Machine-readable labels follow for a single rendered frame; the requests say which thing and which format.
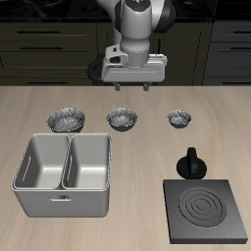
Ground white two-bin basket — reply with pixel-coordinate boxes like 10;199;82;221
12;132;113;219

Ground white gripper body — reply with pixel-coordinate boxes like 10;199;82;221
100;53;169;83

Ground dark grey stove plate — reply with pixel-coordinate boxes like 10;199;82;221
162;178;249;245

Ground small grey speckled bowl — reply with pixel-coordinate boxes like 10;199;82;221
167;109;193;129

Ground large grey speckled bowl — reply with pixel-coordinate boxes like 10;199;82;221
46;107;87;133

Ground round black stove knob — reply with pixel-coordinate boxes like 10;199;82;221
176;146;208;180

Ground medium grey speckled bowl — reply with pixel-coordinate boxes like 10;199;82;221
106;107;138;132

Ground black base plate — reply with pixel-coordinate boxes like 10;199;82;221
87;52;106;86

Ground dark kitchen cupboards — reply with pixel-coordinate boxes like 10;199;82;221
0;0;251;87

